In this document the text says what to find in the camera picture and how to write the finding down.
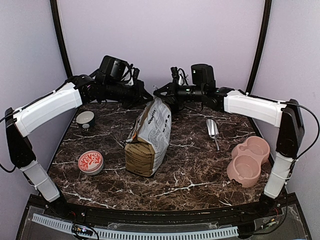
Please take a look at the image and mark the red patterned round tin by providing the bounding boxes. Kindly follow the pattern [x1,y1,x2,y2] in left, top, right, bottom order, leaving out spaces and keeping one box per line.
[77,150,104,176]

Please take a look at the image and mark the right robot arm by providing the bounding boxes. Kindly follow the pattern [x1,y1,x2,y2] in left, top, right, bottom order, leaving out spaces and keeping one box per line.
[153,63,305,217]

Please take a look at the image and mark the left black frame post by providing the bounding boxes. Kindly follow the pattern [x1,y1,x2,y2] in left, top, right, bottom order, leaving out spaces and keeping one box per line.
[49,0,73,78]

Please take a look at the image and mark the white and dark ceramic bowl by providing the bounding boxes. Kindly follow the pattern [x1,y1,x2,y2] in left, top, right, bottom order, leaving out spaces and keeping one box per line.
[76,111,96,130]

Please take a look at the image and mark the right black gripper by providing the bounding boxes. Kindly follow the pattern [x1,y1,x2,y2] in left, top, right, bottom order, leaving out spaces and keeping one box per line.
[153,78,205,107]

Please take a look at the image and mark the black frame post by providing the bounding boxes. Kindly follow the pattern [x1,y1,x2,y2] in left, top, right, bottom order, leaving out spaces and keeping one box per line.
[245,0,272,94]
[49,0,73,78]

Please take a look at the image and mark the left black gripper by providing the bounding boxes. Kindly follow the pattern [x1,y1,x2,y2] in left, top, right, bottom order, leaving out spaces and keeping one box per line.
[104,78,154,109]

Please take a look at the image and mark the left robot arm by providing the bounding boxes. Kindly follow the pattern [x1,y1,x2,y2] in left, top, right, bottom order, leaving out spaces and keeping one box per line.
[2,55,153,218]

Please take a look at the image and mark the pet food bag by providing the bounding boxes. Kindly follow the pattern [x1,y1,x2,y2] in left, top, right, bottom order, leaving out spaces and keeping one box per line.
[124,97,172,178]

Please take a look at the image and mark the metal scoop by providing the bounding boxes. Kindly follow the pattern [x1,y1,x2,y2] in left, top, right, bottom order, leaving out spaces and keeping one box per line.
[206,119,220,151]

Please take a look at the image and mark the right black frame post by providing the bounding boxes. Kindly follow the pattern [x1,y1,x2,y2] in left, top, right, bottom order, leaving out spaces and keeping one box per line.
[245,0,272,94]

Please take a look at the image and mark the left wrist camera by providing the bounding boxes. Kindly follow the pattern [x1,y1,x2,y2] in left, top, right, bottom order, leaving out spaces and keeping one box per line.
[124,66,140,86]

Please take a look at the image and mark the pink double pet bowl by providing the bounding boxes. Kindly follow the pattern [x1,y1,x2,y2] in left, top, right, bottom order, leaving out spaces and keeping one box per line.
[226,136,270,188]

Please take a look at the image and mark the white slotted cable duct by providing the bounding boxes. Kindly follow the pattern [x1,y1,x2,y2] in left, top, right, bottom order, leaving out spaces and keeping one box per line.
[31,213,239,240]

